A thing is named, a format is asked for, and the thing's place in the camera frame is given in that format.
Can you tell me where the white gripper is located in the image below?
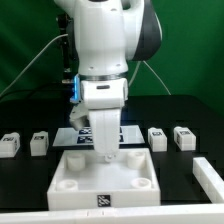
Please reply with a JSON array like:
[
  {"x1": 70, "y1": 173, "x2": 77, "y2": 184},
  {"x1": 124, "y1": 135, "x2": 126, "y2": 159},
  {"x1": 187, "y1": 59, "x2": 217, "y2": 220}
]
[{"x1": 89, "y1": 108, "x2": 121, "y2": 156}]

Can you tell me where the white square tabletop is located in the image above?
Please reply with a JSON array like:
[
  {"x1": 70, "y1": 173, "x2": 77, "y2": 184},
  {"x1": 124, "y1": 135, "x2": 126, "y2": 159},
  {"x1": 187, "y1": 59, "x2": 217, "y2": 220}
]
[{"x1": 47, "y1": 148, "x2": 161, "y2": 211}]

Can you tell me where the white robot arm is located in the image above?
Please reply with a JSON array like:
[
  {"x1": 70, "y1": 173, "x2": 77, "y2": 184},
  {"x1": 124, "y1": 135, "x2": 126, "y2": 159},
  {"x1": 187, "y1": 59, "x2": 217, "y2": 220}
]
[{"x1": 54, "y1": 0, "x2": 162, "y2": 156}]

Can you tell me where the white sheet with tags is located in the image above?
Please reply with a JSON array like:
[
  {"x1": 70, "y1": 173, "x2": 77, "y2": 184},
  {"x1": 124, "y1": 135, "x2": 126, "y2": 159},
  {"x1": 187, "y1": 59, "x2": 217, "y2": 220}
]
[{"x1": 53, "y1": 125, "x2": 144, "y2": 147}]

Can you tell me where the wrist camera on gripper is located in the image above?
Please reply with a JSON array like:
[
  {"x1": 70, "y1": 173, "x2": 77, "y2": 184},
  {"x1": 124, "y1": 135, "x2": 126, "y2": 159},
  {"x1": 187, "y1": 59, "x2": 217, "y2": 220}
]
[{"x1": 69, "y1": 104, "x2": 88, "y2": 131}]

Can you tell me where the black cable on table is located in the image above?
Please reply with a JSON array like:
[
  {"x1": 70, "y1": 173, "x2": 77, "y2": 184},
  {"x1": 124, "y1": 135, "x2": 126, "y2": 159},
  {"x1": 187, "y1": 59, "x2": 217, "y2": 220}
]
[{"x1": 0, "y1": 83, "x2": 74, "y2": 103}]

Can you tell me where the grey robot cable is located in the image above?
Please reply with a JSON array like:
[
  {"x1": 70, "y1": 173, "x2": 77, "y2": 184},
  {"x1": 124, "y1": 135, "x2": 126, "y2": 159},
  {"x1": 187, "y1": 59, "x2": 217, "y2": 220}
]
[{"x1": 128, "y1": 59, "x2": 172, "y2": 96}]

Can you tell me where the white cable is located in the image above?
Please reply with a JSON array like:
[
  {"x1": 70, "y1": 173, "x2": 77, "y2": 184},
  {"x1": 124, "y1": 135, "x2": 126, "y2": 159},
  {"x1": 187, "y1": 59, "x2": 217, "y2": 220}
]
[{"x1": 0, "y1": 33, "x2": 70, "y2": 99}]

